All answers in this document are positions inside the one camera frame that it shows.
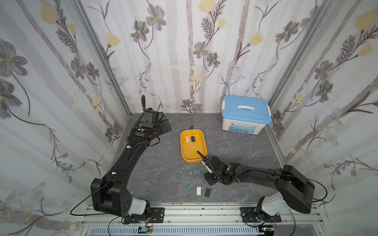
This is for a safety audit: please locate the blue lid storage box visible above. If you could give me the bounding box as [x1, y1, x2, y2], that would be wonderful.
[221, 95, 272, 135]

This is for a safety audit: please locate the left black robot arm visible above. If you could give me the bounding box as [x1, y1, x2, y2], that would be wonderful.
[89, 95, 172, 221]

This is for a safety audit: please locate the small circuit board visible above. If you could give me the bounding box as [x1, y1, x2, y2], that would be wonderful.
[138, 226, 153, 234]

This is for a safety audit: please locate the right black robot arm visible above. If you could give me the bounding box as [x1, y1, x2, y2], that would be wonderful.
[198, 152, 328, 223]

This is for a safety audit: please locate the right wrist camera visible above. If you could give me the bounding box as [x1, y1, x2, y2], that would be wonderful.
[202, 160, 213, 174]

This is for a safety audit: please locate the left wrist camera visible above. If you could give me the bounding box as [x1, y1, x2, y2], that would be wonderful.
[143, 108, 159, 124]

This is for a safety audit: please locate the yellow plastic storage tray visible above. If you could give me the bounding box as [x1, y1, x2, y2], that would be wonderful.
[180, 129, 207, 164]

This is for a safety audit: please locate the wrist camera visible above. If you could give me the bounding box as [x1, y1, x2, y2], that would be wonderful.
[143, 108, 159, 124]
[202, 160, 213, 174]

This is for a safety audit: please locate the aluminium frame rail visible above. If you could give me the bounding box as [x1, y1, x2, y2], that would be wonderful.
[78, 203, 327, 236]

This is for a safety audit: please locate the white perforated cable duct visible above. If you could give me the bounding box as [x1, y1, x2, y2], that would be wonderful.
[84, 225, 264, 236]

